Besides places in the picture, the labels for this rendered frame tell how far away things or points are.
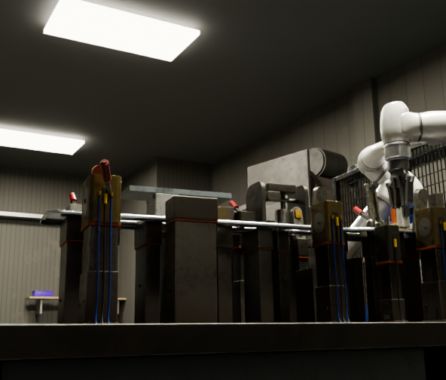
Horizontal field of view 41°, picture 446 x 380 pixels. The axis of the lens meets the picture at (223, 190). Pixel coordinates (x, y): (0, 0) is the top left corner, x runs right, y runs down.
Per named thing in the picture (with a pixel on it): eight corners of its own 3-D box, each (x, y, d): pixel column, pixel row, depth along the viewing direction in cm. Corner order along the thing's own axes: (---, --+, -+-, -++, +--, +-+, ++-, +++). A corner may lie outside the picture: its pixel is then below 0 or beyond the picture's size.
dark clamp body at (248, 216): (240, 329, 191) (238, 210, 200) (226, 329, 202) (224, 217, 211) (261, 329, 194) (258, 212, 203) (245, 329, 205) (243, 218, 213)
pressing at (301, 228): (47, 210, 149) (47, 204, 150) (38, 225, 170) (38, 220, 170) (476, 236, 201) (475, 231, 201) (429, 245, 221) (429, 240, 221)
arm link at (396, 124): (384, 140, 207) (423, 139, 206) (380, 98, 211) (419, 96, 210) (378, 149, 217) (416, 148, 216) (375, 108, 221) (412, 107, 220)
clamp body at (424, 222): (450, 326, 169) (438, 203, 177) (421, 326, 179) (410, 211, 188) (468, 326, 171) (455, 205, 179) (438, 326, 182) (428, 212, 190)
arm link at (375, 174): (371, 137, 261) (397, 157, 259) (365, 147, 279) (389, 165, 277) (352, 160, 260) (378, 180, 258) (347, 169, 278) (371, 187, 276)
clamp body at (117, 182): (84, 330, 132) (90, 170, 141) (74, 331, 145) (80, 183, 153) (123, 330, 135) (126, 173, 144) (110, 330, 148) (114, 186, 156)
